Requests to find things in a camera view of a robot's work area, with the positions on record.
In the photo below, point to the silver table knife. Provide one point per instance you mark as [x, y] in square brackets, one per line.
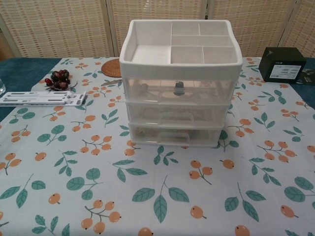
[110, 82]

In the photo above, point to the woven bamboo folding screen panel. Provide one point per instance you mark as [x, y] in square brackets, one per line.
[157, 9]
[246, 24]
[61, 24]
[305, 24]

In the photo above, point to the artificial dark red grape bunch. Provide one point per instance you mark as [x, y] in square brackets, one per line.
[59, 76]

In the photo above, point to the dark grey clip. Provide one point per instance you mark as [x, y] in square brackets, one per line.
[179, 88]

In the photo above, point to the black cardboard box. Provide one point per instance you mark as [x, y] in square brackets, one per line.
[283, 59]

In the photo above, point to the clear plastic container edge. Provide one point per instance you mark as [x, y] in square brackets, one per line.
[147, 113]

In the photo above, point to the white plastic drawer organizer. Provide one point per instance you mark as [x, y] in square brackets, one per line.
[179, 71]

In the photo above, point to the floral fruit print tablecloth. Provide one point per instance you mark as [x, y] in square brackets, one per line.
[157, 184]

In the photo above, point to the clear drawer with gold clips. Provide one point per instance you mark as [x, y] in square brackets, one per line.
[209, 135]

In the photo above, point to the flat black booklet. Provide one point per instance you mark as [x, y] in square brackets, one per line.
[307, 76]

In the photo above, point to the round woven rattan coaster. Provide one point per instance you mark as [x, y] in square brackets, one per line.
[110, 68]

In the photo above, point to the white folding laptop stand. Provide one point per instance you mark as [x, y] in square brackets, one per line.
[37, 98]

